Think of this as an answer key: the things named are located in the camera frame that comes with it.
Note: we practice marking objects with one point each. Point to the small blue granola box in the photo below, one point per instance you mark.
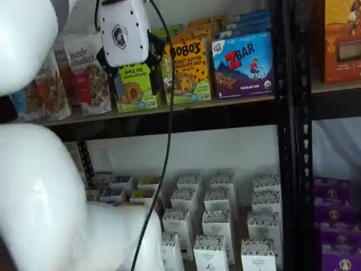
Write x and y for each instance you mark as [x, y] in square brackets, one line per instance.
[112, 195]
[121, 182]

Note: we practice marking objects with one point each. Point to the orange label granola bag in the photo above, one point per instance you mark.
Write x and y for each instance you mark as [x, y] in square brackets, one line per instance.
[48, 93]

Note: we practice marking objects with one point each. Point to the white plastic sheet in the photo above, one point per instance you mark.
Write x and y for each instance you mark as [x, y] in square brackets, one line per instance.
[335, 146]

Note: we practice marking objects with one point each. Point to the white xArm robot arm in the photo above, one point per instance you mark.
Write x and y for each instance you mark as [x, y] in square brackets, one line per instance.
[28, 183]

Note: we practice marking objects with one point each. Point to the white organic pantry carton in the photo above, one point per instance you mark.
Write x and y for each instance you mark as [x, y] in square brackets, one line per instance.
[222, 180]
[258, 257]
[263, 226]
[183, 200]
[177, 223]
[172, 254]
[266, 203]
[189, 182]
[215, 226]
[217, 201]
[210, 254]
[266, 182]

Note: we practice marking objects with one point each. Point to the red label granola bag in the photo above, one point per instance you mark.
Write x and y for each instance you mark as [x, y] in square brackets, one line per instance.
[84, 82]
[63, 76]

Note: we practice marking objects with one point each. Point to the large orange cardboard box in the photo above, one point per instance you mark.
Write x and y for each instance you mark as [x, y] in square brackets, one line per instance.
[344, 42]

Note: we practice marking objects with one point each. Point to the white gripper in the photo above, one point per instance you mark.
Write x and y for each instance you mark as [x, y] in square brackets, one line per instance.
[124, 34]

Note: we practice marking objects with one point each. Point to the green Bobo's apple pie box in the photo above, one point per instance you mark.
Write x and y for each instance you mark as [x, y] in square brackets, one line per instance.
[175, 30]
[135, 90]

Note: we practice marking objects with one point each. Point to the blue purple Zbar box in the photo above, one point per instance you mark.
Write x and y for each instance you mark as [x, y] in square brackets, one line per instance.
[251, 17]
[242, 67]
[248, 29]

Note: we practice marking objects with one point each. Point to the purple snack box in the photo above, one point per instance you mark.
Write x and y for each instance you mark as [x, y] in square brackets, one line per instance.
[335, 211]
[341, 259]
[332, 187]
[341, 235]

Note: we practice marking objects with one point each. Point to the orange Bobo's peanut butter box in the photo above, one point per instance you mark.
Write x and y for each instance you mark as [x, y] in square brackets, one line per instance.
[191, 70]
[206, 22]
[197, 35]

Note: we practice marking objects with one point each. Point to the small green granola box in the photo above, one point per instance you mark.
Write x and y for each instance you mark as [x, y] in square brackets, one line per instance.
[93, 194]
[101, 179]

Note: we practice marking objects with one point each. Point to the small yellow granola box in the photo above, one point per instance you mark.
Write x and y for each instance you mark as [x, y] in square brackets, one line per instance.
[148, 183]
[141, 196]

